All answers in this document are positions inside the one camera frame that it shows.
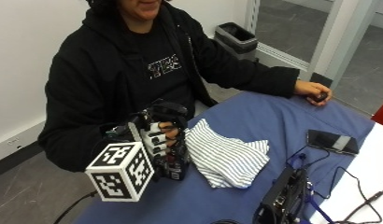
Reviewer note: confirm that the black trash bin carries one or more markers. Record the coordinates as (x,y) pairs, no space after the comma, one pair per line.
(237,40)

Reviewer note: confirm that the blue tablecloth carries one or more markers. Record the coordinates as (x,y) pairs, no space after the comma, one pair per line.
(241,124)

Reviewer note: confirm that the white marker cube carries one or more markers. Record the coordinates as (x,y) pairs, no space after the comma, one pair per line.
(119,172)

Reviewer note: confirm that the black bag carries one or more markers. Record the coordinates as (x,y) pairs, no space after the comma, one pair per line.
(285,196)

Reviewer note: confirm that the white wall outlet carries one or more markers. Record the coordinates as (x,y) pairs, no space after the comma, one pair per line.
(14,142)

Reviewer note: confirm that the small black object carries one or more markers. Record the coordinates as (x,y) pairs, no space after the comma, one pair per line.
(319,97)

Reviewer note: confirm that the striped white cloth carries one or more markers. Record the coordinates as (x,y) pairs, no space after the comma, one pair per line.
(225,155)

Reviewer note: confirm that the the person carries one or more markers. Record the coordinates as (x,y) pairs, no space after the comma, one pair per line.
(97,81)

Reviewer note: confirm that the white door frame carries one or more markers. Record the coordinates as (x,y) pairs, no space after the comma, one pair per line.
(325,40)

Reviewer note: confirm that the black phone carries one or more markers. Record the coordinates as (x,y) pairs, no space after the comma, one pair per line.
(333,141)

